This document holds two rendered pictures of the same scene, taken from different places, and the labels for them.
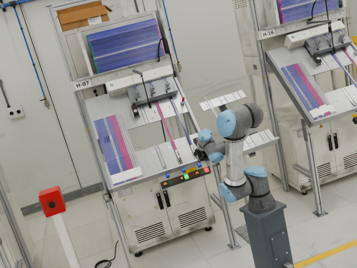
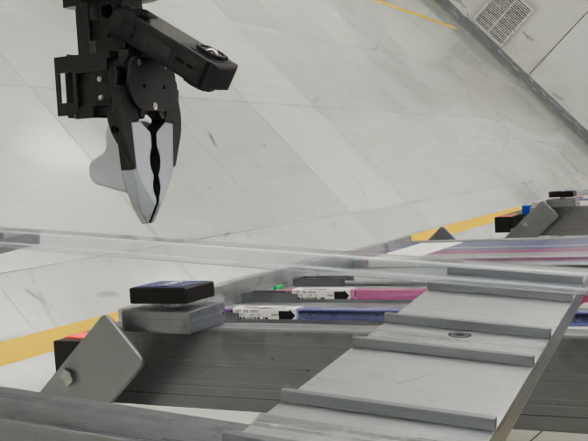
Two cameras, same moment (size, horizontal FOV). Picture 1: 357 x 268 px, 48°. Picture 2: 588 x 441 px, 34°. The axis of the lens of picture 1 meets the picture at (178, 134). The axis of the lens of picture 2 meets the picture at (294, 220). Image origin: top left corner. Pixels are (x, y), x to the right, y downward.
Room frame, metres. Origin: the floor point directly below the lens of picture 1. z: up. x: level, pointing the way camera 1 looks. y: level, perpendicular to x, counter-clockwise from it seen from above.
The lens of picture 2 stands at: (2.83, -0.71, 1.15)
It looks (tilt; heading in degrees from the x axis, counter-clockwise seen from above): 22 degrees down; 118
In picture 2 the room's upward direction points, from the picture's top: 41 degrees clockwise
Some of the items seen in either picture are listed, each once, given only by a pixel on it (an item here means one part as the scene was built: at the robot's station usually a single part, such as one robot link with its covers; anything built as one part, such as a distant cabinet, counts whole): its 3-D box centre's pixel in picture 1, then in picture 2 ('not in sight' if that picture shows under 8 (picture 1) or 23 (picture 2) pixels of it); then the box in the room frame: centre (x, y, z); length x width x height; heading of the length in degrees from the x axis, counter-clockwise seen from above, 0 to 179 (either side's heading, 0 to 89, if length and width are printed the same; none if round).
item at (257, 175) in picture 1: (255, 179); not in sight; (1.97, -0.34, 0.72); 0.13 x 0.12 x 0.14; 110
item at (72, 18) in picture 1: (96, 10); not in sight; (3.20, 0.37, 1.82); 0.68 x 0.30 x 0.20; 101
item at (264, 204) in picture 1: (260, 198); not in sight; (1.97, -0.35, 0.60); 0.15 x 0.15 x 0.10
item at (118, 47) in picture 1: (126, 45); not in sight; (2.93, 0.21, 1.52); 0.51 x 0.13 x 0.27; 101
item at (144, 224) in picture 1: (156, 194); not in sight; (3.04, 0.29, 0.31); 0.70 x 0.65 x 0.62; 101
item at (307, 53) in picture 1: (320, 108); not in sight; (3.15, -1.18, 0.65); 1.01 x 0.73 x 1.29; 11
